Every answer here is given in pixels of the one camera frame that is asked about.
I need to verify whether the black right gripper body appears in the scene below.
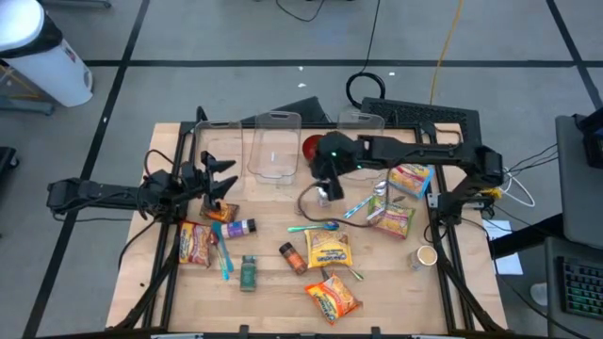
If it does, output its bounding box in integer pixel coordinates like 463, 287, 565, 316
308, 130, 363, 183

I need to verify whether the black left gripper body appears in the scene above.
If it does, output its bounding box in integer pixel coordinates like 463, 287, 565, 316
181, 160, 212, 203

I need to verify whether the brown orange noodle packet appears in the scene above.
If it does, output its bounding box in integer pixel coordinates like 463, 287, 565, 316
199, 200, 240, 224

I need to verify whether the purple label spice jar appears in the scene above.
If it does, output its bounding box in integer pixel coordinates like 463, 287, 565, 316
220, 218, 258, 240

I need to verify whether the copper spoon teal handle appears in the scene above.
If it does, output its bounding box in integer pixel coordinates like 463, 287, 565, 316
208, 231, 231, 283

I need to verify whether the red roast beef ramen packet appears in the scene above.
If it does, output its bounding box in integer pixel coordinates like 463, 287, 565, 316
177, 220, 213, 268

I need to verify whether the blue plastic spoon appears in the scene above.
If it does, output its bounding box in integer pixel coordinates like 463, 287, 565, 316
211, 220, 236, 274

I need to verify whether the green ramen packet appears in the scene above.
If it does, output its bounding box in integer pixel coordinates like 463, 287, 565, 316
366, 195, 417, 240

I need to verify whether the blue beef ramen packet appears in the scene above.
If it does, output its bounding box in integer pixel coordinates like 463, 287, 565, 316
387, 163, 435, 201

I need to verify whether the clear plastic utensil bin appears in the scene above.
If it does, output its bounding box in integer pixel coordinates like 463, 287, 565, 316
191, 119, 244, 187

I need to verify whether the red bowl black outside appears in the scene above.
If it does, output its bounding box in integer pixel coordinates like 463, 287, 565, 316
301, 134, 324, 162

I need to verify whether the blue toothbrush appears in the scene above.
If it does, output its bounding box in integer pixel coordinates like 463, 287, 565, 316
343, 180, 388, 220

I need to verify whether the clear plastic jar bin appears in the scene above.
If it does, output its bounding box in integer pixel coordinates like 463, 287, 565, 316
334, 110, 386, 183

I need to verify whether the iridescent metal spoon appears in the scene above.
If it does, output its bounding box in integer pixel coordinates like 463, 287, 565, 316
286, 219, 340, 234

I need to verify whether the clear plastic packet bin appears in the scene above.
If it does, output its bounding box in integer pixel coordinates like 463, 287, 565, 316
246, 110, 303, 186

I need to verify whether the yellow ramen packet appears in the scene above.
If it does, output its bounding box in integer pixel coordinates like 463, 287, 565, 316
303, 229, 354, 269

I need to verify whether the orange spice jar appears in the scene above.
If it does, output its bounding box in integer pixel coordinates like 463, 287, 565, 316
278, 241, 309, 277

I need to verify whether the green oregano spice jar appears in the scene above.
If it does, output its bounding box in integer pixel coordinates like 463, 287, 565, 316
238, 254, 258, 293

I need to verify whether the orange chicken ramen packet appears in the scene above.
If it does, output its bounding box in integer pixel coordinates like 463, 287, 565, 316
303, 272, 364, 326

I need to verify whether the glass jar tan lid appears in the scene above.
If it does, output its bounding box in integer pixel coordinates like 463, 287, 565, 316
407, 244, 439, 273

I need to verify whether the white paper sheet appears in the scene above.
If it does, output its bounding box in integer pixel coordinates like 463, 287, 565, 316
481, 218, 525, 277

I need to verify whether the black floor object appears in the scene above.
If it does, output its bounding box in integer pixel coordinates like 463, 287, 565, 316
0, 146, 20, 171

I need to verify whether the white trash can black bag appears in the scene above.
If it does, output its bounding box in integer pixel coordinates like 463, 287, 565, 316
0, 0, 94, 108

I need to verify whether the grey metal base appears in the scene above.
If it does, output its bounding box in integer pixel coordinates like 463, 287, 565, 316
40, 0, 113, 9

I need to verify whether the white computer mouse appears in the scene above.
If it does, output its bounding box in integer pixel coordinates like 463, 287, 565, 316
529, 282, 550, 308

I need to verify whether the dark grey desk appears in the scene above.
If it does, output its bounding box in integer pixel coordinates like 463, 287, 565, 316
545, 234, 603, 339

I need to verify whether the grey desk top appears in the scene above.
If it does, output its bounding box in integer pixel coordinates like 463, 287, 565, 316
554, 114, 603, 250

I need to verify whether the black desk device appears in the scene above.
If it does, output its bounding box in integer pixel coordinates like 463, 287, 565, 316
572, 106, 603, 170

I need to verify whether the backlit black keyboard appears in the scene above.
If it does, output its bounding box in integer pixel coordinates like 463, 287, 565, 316
558, 256, 603, 322

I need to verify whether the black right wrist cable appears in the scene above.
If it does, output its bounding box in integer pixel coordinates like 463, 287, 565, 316
295, 169, 390, 231

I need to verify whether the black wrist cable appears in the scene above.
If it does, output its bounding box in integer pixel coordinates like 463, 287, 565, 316
295, 169, 390, 231
142, 149, 167, 179

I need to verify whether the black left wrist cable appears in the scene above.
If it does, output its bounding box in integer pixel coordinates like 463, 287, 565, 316
142, 149, 167, 179

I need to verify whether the black left base cable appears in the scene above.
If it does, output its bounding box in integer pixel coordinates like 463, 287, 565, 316
116, 218, 161, 270

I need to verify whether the coiled black floor cable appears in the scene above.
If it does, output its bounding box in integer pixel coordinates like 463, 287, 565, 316
345, 0, 388, 110

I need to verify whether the black metal table frame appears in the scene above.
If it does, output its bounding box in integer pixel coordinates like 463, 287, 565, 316
112, 105, 509, 339

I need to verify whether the thin black floor cable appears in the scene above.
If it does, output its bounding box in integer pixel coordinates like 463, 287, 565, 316
274, 0, 327, 24

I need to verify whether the yellow floor cable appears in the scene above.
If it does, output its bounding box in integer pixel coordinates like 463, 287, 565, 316
428, 0, 466, 105

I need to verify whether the black cable bundle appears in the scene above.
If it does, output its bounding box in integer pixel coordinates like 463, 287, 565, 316
506, 142, 560, 176

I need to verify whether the white cable loop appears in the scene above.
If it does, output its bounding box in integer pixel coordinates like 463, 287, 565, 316
498, 164, 537, 209

